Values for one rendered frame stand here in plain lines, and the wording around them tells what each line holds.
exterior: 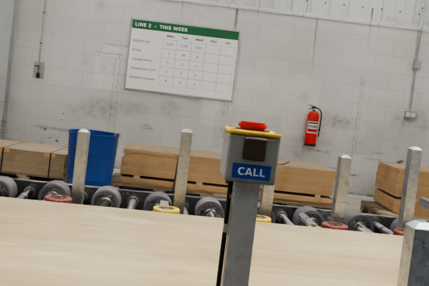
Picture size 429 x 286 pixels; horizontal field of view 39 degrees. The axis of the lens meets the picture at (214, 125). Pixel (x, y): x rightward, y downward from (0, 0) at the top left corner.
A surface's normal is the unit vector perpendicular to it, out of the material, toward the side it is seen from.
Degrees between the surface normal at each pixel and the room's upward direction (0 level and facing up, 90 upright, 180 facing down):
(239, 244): 90
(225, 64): 90
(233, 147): 90
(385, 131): 90
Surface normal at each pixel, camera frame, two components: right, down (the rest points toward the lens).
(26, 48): 0.03, 0.06
